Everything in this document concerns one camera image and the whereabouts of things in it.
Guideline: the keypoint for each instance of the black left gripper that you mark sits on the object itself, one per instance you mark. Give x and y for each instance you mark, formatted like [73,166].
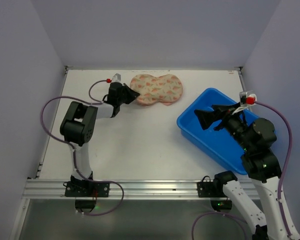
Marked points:
[122,94]

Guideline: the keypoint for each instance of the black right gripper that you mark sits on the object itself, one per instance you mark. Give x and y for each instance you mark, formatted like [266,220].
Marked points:
[225,116]

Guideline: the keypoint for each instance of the floral mesh laundry bag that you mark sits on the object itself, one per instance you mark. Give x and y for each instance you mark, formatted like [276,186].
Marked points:
[166,89]

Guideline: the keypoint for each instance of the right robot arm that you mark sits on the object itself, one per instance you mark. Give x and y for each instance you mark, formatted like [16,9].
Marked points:
[273,220]

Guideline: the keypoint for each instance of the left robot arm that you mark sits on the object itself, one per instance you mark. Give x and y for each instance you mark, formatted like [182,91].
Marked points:
[78,124]

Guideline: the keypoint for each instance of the blue plastic bin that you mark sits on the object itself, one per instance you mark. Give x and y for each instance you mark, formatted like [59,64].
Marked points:
[215,140]

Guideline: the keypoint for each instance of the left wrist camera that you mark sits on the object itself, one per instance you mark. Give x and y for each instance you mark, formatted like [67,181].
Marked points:
[115,79]

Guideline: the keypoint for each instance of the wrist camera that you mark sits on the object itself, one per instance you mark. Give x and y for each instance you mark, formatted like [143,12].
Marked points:
[246,100]
[115,79]

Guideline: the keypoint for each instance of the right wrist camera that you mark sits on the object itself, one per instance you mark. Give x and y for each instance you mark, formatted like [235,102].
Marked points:
[246,100]

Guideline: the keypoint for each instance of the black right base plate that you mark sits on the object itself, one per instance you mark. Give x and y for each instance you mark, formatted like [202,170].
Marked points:
[205,188]

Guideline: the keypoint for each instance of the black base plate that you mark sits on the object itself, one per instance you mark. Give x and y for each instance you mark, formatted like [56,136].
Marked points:
[205,188]
[98,190]

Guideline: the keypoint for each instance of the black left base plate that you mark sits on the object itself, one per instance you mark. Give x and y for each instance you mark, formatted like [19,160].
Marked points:
[98,190]

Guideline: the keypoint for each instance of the aluminium front rail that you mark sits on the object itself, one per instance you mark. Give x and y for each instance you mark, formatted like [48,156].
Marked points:
[133,189]

